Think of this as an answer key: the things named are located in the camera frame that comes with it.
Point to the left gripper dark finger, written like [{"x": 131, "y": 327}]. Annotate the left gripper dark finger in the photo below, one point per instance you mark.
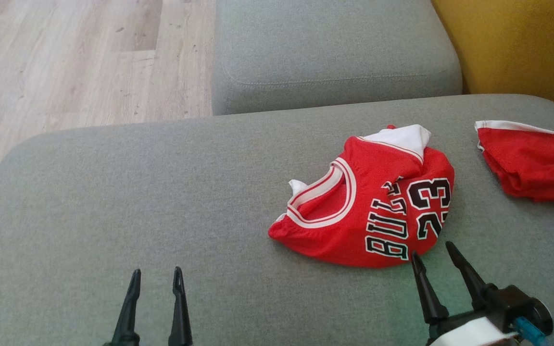
[
  {"x": 180, "y": 312},
  {"x": 130, "y": 312}
]

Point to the grey sofa cushion block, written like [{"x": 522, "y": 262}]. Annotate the grey sofa cushion block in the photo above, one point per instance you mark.
[{"x": 330, "y": 48}]

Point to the red shorts with white stripe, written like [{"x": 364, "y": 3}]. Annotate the red shorts with white stripe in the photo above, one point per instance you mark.
[{"x": 532, "y": 163}]

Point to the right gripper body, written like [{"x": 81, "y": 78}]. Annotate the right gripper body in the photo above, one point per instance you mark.
[{"x": 474, "y": 331}]

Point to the red Bulls basketball jersey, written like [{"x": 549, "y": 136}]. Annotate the red Bulls basketball jersey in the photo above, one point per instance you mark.
[{"x": 354, "y": 226}]

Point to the grey fabric sofa seat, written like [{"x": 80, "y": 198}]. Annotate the grey fabric sofa seat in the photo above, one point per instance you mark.
[{"x": 161, "y": 202}]

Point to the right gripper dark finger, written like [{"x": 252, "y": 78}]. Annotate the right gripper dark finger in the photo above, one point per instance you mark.
[
  {"x": 474, "y": 278},
  {"x": 428, "y": 293}
]

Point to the yellow upholstered furniture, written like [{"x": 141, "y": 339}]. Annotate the yellow upholstered furniture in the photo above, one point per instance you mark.
[{"x": 522, "y": 48}]

